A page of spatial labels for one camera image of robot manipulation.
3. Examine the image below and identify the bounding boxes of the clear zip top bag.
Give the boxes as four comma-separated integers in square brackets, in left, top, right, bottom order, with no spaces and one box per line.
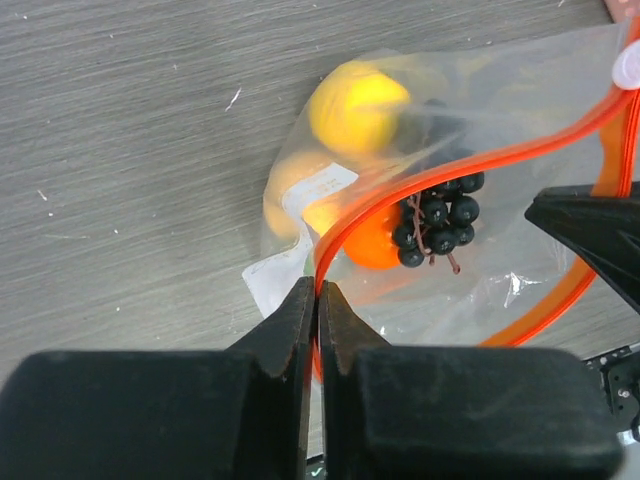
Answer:
[242,1,639,346]

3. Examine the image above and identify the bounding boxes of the yellow round fruit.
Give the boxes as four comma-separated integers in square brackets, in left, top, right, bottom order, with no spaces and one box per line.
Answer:
[307,61,411,156]

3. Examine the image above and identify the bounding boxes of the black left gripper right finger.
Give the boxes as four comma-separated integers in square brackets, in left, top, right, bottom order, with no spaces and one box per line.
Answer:
[318,283,623,479]

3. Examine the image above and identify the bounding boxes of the dark grape bunch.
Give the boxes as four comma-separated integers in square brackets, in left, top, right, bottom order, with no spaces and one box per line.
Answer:
[390,99,486,276]

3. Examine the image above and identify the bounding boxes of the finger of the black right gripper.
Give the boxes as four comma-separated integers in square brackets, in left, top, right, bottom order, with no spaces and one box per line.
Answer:
[524,181,639,310]

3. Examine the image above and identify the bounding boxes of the orange-yellow peach fruit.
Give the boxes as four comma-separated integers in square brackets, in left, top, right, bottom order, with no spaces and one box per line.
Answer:
[263,151,358,240]

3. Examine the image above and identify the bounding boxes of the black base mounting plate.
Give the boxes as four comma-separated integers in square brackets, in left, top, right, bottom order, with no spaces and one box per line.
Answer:
[583,343,639,446]

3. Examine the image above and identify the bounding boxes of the orange persimmon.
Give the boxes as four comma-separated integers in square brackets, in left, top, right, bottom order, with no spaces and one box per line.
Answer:
[343,205,402,270]

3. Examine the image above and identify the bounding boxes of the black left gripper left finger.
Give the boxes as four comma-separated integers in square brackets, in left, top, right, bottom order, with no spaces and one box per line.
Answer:
[1,277,315,479]

